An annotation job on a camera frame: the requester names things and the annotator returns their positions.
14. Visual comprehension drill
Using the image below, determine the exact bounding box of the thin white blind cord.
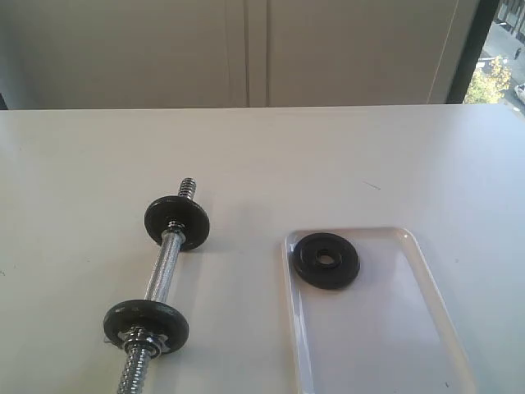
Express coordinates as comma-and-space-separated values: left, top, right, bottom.
426, 0, 461, 104

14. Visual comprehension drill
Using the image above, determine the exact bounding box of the dark window frame post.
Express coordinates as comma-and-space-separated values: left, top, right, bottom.
445, 0, 500, 104

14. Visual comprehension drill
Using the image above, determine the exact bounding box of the white rectangular tray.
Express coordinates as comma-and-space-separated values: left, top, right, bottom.
282, 227, 477, 393

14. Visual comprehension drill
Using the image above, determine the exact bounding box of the black weight plate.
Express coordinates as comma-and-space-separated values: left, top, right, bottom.
292, 232, 361, 290
144, 195, 210, 251
103, 300, 189, 355

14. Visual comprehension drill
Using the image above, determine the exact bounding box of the chrome threaded dumbbell bar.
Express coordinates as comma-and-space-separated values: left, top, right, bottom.
116, 177, 197, 393

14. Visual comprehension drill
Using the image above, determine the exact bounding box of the chrome star collar nut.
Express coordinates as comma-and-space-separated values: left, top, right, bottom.
118, 327, 167, 359

